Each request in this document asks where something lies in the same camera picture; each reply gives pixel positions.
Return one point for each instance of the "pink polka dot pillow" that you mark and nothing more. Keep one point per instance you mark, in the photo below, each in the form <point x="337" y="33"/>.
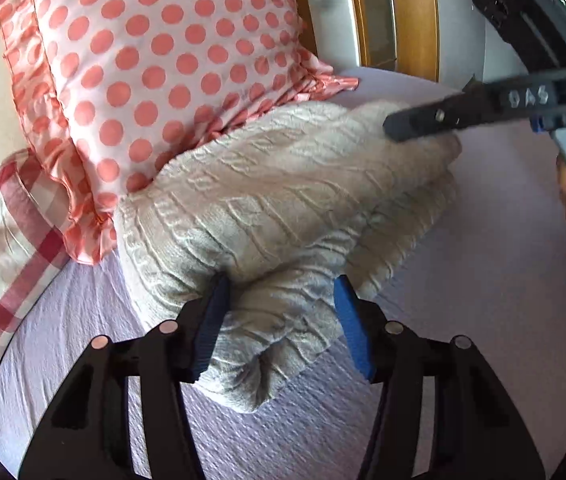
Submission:
<point x="158" y="85"/>

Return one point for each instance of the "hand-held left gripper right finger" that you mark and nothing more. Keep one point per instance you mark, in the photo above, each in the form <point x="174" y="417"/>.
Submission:
<point x="352" y="322"/>

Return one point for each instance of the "lilac bed sheet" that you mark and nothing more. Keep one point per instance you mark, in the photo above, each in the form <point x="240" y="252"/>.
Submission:
<point x="463" y="285"/>

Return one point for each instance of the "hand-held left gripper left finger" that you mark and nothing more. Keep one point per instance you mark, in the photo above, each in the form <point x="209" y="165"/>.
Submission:
<point x="211" y="322"/>

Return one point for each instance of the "red checked pillow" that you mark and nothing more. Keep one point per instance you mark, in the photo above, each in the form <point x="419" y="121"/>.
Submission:
<point x="8" y="260"/>

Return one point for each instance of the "wooden framed door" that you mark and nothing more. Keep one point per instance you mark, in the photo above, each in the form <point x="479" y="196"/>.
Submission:
<point x="393" y="12"/>

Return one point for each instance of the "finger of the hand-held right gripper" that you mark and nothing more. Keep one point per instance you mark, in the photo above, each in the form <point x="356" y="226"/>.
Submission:
<point x="430" y="120"/>

